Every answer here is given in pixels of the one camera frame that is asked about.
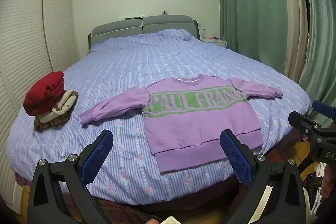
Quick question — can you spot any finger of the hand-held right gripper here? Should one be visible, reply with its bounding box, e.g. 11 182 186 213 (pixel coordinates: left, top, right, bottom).
312 100 336 128
288 111 336 147

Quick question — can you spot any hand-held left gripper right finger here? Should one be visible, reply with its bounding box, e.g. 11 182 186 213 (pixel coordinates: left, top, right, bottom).
219 129 307 224

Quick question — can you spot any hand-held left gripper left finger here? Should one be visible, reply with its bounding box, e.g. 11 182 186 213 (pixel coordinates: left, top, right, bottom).
30 130 124 224

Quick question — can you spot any purple sweater with green print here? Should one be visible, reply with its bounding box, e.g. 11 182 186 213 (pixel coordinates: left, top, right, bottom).
80 74 283 174

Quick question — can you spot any person's right hand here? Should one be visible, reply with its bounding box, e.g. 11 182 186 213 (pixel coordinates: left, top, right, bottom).
321 165 336 199

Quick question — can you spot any folded brown patterned garment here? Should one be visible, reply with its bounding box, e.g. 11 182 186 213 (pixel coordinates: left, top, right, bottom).
34 91 79 132

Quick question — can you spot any dark patterned cloth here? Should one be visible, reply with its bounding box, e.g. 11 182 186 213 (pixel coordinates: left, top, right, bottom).
97 199 160 224

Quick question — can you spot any folded cream garment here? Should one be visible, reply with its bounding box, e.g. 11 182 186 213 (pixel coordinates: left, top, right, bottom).
39 89 76 122

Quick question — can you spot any folded red garment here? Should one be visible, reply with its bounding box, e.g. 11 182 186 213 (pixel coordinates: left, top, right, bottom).
23 71 65 117

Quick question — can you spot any beige curtain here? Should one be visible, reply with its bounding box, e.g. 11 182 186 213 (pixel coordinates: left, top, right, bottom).
274 0 311 83

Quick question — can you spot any bed with blue striped sheet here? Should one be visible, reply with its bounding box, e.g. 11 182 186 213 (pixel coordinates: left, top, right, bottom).
7 28 315 206

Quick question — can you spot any white nightstand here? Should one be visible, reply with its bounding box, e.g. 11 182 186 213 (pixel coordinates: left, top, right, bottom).
201 39 227 50

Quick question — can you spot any white louvered wardrobe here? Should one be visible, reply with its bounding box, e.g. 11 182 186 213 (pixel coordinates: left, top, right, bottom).
0 0 79 214

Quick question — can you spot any grey padded headboard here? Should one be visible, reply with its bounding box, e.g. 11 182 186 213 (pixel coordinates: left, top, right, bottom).
88 15 199 52

